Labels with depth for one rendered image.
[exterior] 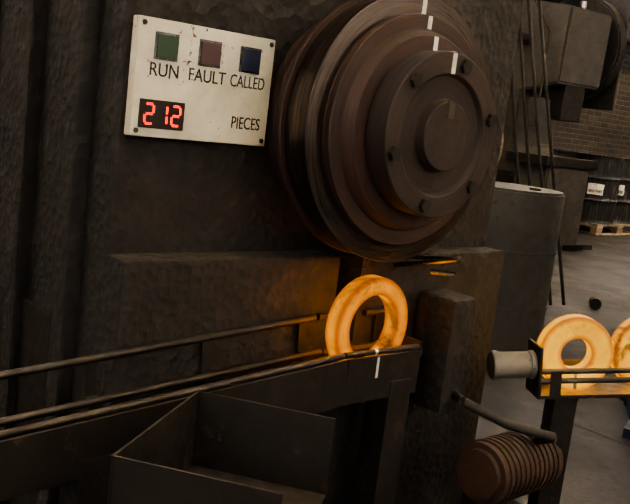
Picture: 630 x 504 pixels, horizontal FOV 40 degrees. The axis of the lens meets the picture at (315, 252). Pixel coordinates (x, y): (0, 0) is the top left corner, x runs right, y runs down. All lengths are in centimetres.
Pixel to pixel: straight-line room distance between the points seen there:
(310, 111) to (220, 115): 16
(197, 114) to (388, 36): 34
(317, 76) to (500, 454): 82
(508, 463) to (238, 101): 86
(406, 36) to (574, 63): 805
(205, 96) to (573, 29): 816
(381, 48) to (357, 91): 9
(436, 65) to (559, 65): 792
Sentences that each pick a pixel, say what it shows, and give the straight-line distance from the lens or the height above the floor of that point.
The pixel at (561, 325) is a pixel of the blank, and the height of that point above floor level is 76.
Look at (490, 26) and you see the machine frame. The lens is 194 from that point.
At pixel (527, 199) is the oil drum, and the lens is 423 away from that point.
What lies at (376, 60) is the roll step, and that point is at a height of 122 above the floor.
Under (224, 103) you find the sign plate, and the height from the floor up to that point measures 112.
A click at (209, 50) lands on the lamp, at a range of 142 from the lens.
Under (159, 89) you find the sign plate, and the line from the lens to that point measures 137.
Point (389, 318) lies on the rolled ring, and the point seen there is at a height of 76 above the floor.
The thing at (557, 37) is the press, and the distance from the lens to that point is 944.
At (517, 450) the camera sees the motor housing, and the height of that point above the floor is 52.
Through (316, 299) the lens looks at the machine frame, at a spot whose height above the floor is 79.
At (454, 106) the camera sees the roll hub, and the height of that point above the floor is 117.
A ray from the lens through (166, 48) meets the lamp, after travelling 137.
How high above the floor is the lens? 113
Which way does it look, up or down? 9 degrees down
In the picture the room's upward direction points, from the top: 7 degrees clockwise
